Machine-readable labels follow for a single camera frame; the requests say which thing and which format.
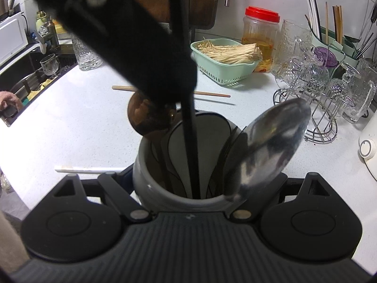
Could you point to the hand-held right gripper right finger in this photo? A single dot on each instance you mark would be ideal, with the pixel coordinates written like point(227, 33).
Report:
point(279, 188)

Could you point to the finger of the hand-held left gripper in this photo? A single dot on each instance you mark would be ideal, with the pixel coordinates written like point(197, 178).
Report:
point(123, 35)

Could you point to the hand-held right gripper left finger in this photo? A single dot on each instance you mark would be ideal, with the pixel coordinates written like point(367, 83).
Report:
point(126, 182)

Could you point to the white mug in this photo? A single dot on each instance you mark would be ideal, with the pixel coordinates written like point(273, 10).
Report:
point(147, 182)

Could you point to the white chopstick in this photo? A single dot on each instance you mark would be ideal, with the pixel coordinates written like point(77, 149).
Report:
point(88, 169)

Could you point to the metal spoon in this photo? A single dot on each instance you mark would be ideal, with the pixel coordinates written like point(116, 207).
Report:
point(271, 141)

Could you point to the brown spoon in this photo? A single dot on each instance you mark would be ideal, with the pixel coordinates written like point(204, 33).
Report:
point(141, 118)

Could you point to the black chopstick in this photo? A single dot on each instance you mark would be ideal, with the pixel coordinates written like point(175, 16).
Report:
point(191, 153)

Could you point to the wooden chopstick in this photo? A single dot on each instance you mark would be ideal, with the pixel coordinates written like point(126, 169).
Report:
point(212, 94)

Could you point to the hanging metal utensils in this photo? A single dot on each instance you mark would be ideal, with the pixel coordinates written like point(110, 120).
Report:
point(368, 35)

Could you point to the tall textured glass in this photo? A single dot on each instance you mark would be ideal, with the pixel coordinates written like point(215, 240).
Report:
point(87, 56)

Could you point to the clear wine glass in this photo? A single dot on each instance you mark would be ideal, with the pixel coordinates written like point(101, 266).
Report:
point(49, 64)

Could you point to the wooden cutting board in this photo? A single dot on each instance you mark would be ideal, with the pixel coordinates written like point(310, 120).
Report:
point(203, 0)

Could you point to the yellow cloth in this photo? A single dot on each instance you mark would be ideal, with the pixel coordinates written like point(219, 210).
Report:
point(44, 87)

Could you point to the white electric pot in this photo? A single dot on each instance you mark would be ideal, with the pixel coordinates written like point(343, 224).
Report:
point(369, 150)

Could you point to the black sink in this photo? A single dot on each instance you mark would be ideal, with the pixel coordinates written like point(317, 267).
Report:
point(26, 73)

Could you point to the green plastic basket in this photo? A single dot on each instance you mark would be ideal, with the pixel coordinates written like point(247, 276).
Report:
point(223, 72)

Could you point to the enoki mushroom bundle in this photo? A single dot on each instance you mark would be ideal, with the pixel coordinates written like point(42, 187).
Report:
point(232, 53)

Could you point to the cluster of clear stemmed glasses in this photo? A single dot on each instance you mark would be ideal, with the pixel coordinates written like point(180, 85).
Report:
point(338, 94)

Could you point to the white kitchen appliance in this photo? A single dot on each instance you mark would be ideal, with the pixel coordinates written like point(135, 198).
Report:
point(11, 38)

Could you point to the dark kitchen faucet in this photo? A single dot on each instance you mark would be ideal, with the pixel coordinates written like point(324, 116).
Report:
point(13, 0)

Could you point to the textured glass pitcher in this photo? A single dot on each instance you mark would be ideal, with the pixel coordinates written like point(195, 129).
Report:
point(363, 91)
point(290, 50)

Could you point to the person's beige clothing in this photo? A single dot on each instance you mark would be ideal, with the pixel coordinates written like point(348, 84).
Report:
point(10, 241)

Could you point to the pink cloth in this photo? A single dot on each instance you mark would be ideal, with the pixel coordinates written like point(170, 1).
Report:
point(10, 100)

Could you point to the red lid plastic jar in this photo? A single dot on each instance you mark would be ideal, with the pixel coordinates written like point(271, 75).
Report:
point(260, 32)

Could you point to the purple tinted glass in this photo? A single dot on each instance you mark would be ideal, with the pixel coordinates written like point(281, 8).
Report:
point(324, 56)

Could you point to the green utensil holder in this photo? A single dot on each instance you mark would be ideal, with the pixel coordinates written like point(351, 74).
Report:
point(350, 57)

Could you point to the bundle of chopsticks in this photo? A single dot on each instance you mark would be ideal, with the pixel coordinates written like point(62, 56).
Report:
point(324, 17)

